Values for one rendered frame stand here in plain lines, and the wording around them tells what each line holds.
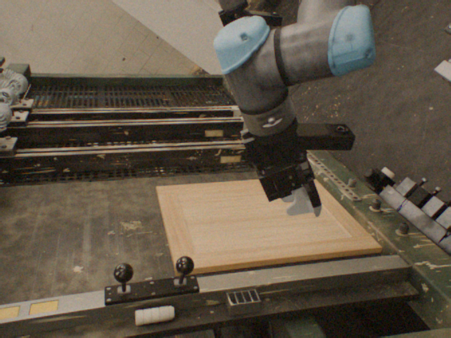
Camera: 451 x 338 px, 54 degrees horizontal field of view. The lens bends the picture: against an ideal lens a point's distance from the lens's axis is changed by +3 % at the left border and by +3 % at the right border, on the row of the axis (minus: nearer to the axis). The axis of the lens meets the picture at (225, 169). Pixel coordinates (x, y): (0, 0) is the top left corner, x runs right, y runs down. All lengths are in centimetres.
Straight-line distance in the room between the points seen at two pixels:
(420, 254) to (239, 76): 81
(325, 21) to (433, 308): 79
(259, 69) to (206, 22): 437
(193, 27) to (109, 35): 182
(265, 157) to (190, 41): 434
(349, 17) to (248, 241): 78
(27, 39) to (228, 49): 615
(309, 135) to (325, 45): 17
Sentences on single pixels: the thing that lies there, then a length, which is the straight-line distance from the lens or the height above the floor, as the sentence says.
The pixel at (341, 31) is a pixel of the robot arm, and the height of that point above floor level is 160.
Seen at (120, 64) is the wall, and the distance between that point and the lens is 656.
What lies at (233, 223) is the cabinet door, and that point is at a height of 119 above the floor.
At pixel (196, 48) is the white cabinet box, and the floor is 54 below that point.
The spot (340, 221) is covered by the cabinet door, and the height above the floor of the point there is 93.
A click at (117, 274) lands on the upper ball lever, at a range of 88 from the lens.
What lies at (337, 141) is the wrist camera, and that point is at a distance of 68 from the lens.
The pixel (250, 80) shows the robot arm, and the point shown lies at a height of 163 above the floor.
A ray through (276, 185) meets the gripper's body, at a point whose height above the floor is 148.
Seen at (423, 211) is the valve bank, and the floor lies 74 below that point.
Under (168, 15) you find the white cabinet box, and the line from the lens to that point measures 488.
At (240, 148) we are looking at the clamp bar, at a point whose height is 110.
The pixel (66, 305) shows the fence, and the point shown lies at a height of 156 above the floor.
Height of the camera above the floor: 185
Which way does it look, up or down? 27 degrees down
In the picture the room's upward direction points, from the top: 58 degrees counter-clockwise
